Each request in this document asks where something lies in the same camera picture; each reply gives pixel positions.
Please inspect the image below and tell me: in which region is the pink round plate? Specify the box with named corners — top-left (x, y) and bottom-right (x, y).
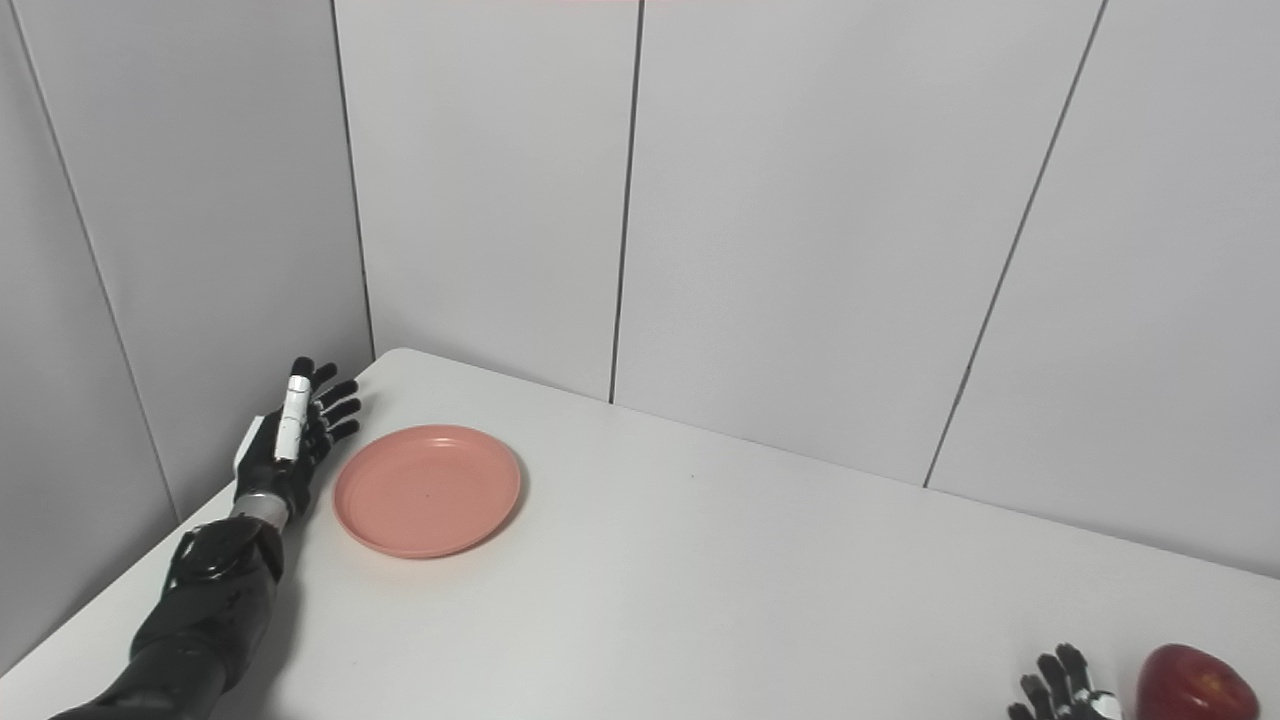
top-left (333, 425), bottom-right (523, 559)

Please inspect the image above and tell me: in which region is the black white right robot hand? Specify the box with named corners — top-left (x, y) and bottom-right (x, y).
top-left (1008, 643), bottom-right (1123, 720)

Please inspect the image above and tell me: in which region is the red apple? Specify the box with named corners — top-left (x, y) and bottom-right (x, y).
top-left (1136, 643), bottom-right (1261, 720)

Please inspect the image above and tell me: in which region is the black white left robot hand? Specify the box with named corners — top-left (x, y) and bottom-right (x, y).
top-left (233, 357), bottom-right (362, 517)

